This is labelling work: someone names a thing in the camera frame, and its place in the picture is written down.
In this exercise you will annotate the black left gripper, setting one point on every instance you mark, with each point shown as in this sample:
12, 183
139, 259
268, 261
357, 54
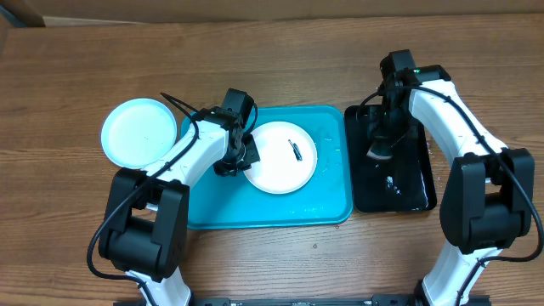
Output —
222, 169

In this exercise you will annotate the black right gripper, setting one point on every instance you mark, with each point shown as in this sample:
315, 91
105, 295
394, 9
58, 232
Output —
381, 138

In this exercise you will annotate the green scrubbing sponge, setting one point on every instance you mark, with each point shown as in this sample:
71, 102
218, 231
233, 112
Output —
379, 151

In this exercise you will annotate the pink plate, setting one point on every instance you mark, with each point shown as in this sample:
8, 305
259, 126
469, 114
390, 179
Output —
288, 158

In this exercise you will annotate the light blue plate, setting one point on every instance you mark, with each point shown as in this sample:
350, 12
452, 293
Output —
138, 132

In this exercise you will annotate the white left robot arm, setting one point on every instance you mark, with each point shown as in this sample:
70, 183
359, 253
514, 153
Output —
143, 234

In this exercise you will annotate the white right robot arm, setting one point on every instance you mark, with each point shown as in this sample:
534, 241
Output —
487, 202

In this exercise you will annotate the blue plastic tray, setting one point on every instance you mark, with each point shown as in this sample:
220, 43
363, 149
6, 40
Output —
220, 203

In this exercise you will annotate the black rectangular tray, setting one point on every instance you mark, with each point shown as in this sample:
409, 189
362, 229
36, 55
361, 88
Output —
402, 183

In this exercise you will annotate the brown cardboard backdrop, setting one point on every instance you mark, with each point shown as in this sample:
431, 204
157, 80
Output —
35, 12

